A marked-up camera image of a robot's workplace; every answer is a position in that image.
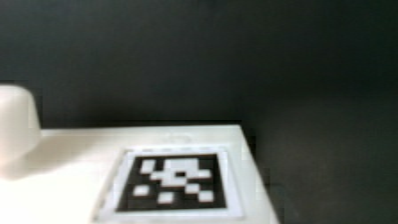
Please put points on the white front drawer tray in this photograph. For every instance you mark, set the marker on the white front drawer tray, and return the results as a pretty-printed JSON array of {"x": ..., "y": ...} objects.
[{"x": 146, "y": 175}]

